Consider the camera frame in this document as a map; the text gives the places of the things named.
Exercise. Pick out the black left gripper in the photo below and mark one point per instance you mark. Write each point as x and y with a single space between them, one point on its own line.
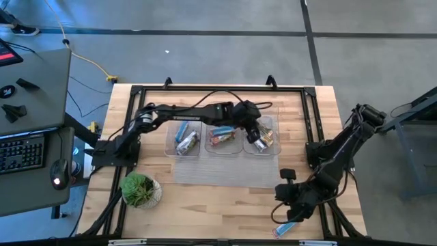
244 114

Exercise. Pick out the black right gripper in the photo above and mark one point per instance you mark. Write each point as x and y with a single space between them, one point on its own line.
300 198

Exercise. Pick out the orange-end granola bar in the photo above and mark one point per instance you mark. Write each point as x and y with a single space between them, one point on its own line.
266 131
268 140

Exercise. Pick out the blue granola bar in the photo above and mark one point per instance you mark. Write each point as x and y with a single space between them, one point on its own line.
283 230

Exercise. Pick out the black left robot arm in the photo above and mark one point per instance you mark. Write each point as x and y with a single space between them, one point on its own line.
184 114

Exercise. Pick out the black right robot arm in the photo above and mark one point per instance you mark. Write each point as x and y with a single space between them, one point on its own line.
338 153

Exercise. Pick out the clear plastic bin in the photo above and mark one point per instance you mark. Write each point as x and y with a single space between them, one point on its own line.
208 148
170 143
276 150

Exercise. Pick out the green succulent in woven pot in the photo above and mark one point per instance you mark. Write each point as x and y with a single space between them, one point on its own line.
138 189

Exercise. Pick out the blue-grey metal table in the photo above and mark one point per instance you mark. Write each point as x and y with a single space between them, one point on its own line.
420 112

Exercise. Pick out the yellow connector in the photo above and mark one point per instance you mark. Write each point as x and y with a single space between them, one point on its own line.
93 127

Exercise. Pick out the black computer mouse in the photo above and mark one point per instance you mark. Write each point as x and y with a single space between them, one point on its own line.
59 174

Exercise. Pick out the grey raised desk shelf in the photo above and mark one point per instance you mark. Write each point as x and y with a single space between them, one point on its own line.
37 89

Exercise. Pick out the grey desk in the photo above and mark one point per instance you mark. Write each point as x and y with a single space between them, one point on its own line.
30 194

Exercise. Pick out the small black flat piece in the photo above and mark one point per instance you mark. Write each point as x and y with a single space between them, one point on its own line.
27 84

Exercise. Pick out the black backlit keyboard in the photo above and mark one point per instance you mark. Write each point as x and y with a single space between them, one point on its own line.
20 153

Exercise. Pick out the black round disc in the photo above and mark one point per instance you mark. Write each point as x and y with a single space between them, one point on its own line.
7 91

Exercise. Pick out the person's shoe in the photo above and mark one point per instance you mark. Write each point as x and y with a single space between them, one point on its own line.
25 30

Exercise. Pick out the black screen with red display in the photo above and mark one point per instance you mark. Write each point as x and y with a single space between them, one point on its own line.
7 54

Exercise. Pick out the silver frame bracket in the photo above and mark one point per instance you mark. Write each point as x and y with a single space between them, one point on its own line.
127 242
317 243

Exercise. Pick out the black frame clamp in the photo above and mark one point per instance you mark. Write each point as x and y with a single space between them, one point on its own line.
168 82
271 82

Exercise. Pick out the black aluminium table frame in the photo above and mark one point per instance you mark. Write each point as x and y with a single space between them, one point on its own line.
222 88

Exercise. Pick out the black angular bracket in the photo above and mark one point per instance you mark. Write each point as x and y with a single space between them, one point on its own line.
13 112

